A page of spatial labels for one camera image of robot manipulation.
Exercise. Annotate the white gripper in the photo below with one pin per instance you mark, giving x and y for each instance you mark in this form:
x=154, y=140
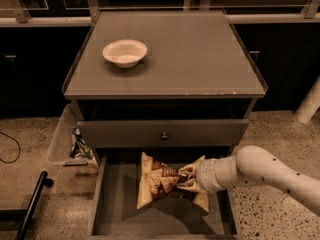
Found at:
x=206, y=175

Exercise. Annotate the brown sea salt chip bag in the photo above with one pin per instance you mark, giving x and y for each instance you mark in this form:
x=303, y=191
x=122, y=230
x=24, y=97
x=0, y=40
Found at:
x=159, y=180

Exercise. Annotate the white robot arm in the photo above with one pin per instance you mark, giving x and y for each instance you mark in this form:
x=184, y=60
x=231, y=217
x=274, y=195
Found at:
x=250, y=166

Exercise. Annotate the round brass drawer knob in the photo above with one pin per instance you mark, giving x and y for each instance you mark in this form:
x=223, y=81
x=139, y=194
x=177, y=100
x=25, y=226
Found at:
x=164, y=136

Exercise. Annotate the grey open middle drawer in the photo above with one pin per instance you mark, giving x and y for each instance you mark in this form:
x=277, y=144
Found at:
x=115, y=215

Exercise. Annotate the grey drawer cabinet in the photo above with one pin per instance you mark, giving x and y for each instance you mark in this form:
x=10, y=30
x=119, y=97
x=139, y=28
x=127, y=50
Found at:
x=196, y=67

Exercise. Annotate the grey top drawer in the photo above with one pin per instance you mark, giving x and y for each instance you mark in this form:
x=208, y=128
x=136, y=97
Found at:
x=147, y=133

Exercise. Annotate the snack packets in bin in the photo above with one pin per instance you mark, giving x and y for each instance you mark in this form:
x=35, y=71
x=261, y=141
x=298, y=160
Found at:
x=80, y=149

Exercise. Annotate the clear plastic storage bin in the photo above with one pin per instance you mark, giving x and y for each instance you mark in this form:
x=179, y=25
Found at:
x=63, y=142

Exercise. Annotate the white paper bowl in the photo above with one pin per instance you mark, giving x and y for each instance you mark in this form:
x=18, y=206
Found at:
x=124, y=53

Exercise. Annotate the black metal bar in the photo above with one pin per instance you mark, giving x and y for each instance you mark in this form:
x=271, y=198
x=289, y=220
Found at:
x=24, y=215

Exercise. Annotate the metal railing frame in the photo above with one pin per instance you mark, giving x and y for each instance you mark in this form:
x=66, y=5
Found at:
x=86, y=12

